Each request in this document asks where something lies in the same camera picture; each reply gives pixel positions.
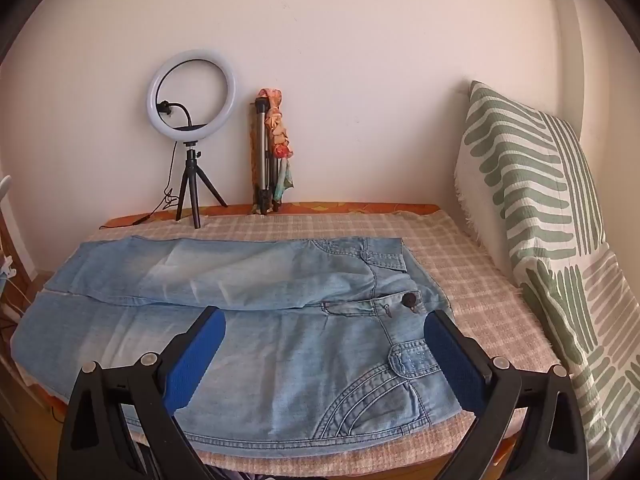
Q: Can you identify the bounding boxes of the green striped white pillow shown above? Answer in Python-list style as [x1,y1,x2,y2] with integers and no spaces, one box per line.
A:
[454,80,640,480]

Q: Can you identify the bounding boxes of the folded tripod with colourful cloth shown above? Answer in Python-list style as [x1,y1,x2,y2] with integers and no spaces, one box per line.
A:
[257,88,297,206]

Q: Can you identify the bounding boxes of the white ring light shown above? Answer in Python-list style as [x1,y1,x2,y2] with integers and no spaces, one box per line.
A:
[146,49,240,142]

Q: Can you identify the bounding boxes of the orange patterned mattress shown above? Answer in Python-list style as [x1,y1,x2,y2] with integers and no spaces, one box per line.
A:
[100,202,441,226]

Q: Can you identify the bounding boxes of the folded silver tripod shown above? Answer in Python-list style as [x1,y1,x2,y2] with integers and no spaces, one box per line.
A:
[248,100,281,216]

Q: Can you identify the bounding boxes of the beige checked blanket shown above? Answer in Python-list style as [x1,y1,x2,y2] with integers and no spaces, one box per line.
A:
[30,210,558,471]

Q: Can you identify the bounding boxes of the light blue denim pants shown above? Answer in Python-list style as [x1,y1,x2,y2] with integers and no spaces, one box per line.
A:
[11,236,463,458]

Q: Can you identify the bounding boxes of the white clip lamp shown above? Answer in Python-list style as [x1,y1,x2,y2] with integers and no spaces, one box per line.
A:
[0,175,16,281]

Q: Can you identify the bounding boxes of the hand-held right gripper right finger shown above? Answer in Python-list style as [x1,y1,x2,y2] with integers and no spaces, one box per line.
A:
[422,309,588,480]

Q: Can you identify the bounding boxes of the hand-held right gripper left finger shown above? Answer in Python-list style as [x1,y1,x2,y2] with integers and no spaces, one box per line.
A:
[57,305,228,480]

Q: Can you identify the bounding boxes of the small black tripod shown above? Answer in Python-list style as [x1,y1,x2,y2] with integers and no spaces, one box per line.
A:
[175,141,229,230]

